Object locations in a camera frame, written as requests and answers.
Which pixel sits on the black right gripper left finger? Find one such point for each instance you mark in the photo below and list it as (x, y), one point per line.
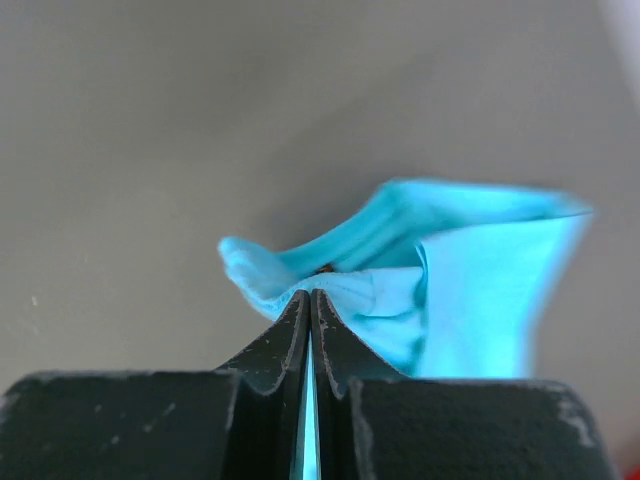
(242, 420)

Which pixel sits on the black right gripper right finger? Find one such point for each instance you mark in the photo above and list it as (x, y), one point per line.
(374, 422)

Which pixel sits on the bright blue t shirt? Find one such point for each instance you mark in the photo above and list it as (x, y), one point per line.
(442, 280)

